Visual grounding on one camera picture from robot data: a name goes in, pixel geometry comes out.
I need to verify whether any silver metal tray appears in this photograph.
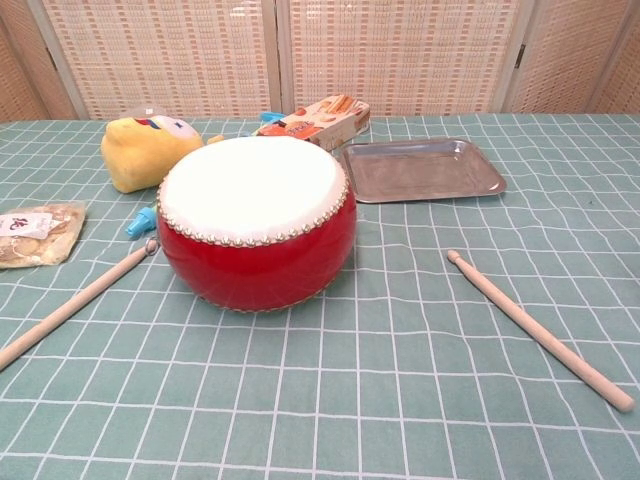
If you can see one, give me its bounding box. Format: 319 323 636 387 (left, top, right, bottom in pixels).
340 136 509 205

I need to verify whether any bamboo folding screen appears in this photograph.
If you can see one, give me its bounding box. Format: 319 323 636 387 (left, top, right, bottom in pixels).
0 0 640 122

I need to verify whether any clear bag of dried snacks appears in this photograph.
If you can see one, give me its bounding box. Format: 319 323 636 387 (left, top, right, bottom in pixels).
0 200 87 271

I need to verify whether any red drum with white skin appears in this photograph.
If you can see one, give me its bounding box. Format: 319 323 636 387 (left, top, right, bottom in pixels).
155 135 358 315

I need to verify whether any green checkered tablecloth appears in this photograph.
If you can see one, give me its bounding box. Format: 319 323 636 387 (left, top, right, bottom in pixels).
0 113 640 480

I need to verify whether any orange biscuit box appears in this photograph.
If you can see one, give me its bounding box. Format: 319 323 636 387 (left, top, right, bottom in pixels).
256 93 372 152

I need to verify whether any wooden drumstick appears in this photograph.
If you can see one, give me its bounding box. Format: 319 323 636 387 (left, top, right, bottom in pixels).
0 243 151 372
446 249 636 414

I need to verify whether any yellow plush toy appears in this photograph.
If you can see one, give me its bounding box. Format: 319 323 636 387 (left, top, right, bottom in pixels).
100 114 224 195

